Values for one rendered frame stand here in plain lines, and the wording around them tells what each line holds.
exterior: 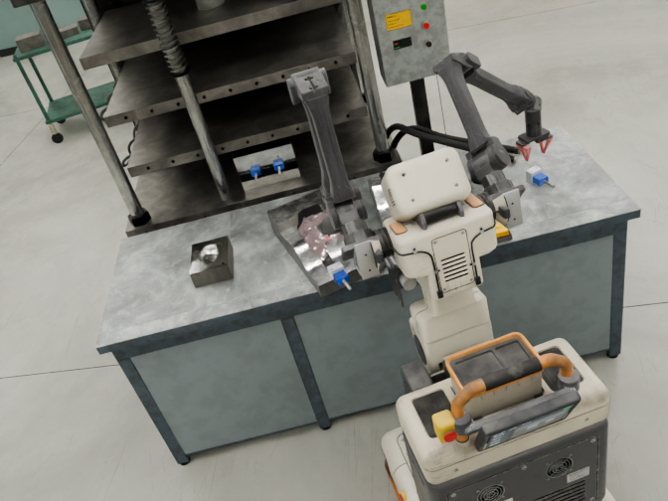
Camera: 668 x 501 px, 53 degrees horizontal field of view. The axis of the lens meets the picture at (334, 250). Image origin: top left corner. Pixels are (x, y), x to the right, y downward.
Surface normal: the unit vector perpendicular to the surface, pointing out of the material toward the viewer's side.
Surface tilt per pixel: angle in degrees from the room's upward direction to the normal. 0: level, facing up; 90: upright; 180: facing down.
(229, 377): 90
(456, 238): 82
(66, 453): 0
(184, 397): 90
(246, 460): 0
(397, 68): 90
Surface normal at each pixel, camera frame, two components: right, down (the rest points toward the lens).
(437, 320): 0.23, 0.41
